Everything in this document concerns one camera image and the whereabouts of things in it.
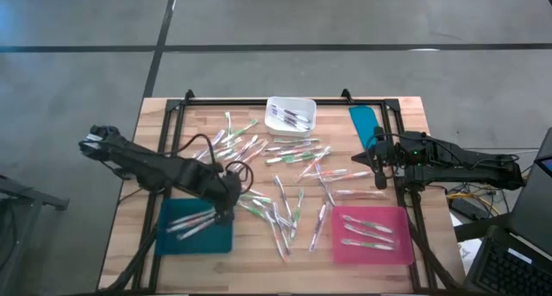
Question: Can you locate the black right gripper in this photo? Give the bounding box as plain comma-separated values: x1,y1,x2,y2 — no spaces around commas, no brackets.
351,126,406,190

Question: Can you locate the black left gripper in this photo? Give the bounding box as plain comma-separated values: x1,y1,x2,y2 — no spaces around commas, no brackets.
200,168,242,226

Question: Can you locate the purple white toothbrush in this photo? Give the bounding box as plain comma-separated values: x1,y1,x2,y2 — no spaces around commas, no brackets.
261,145,303,153
273,174,295,220
269,114,303,132
314,162,336,207
192,129,227,160
267,110,310,129
275,215,299,230
308,202,329,254
269,104,312,123
271,201,293,256
231,134,260,164

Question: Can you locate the teal plastic bin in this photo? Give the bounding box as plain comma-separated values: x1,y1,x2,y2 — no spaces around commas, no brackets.
154,197,235,256

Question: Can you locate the blue flat plastic lid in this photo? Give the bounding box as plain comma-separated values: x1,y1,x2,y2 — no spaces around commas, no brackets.
348,104,383,150

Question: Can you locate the white plastic bin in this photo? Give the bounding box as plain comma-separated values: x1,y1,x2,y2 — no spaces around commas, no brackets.
263,96,318,137

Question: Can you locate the pink plastic bin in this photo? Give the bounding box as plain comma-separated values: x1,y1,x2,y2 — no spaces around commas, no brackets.
330,205,415,266

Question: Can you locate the black power strip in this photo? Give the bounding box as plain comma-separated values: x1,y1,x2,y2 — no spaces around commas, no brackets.
450,197,491,222

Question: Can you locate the white paper sheet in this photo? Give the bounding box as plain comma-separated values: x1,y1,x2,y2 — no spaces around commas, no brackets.
448,211,484,271

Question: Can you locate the black computer monitor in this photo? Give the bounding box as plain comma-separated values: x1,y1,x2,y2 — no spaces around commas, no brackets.
507,127,552,257

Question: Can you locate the black computer keyboard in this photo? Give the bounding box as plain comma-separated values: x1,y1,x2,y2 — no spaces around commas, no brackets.
463,225,552,296

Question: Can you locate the grey metal stand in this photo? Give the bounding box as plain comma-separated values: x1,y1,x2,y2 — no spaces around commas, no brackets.
0,173,70,296

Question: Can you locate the black aluminium rig frame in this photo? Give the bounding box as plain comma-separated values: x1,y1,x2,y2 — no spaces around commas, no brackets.
97,87,465,296

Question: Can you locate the yellow cable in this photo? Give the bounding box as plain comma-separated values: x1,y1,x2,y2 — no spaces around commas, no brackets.
446,174,525,202

